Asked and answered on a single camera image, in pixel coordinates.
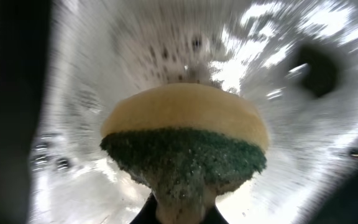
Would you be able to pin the black plastic tray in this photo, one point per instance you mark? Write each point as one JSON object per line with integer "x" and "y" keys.
{"x": 65, "y": 64}

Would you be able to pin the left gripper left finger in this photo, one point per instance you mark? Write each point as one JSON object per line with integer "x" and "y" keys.
{"x": 147, "y": 214}

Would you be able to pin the green yellow sponge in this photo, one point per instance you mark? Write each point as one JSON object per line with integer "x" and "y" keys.
{"x": 188, "y": 143}

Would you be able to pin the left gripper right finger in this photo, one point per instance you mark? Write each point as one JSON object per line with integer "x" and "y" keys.
{"x": 213, "y": 216}

